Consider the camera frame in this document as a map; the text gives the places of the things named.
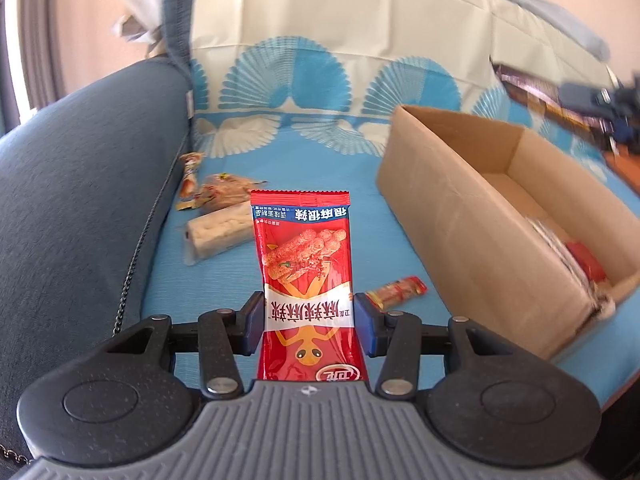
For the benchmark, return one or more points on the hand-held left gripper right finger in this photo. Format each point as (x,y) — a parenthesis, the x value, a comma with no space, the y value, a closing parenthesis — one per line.
(364,325)

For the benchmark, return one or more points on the blue sofa armrest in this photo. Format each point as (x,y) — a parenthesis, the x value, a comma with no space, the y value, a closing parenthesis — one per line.
(75,185)

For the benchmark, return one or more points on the clear white rice cracker pack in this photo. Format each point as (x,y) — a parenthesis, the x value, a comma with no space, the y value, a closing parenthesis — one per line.
(215,235)

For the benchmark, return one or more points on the grey curtain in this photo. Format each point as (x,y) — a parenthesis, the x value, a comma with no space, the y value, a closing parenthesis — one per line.
(45,35)

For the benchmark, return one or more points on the clear peanut brittle pack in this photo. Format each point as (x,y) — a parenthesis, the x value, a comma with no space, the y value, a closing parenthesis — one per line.
(555,250)

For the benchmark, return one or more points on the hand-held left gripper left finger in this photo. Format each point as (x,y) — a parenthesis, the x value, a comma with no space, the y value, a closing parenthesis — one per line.
(254,325)

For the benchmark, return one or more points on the plain red wrapper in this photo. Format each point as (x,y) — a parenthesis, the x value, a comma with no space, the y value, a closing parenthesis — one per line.
(587,262)

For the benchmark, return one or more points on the small orange candy packet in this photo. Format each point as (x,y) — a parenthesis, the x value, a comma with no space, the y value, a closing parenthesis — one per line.
(190,175)

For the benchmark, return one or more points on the dark brown snack wrapper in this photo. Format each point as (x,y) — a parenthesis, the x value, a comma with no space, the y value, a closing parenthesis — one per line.
(530,87)

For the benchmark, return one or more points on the pale blue cover sheet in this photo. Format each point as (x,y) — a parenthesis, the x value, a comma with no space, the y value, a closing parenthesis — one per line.
(550,5)

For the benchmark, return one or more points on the orange-red sausage packet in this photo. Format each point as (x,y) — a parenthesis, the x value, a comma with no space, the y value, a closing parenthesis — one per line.
(397,291)

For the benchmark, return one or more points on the clear bag of round cookies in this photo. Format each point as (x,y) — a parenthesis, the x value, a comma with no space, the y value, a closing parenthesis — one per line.
(225,192)

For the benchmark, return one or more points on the red snack packet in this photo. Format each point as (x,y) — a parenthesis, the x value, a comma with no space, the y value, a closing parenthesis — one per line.
(300,260)

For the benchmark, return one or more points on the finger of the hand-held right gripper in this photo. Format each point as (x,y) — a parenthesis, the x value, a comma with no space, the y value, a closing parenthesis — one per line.
(580,95)

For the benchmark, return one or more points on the cardboard box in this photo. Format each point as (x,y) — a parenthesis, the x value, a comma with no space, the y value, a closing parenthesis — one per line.
(450,220)

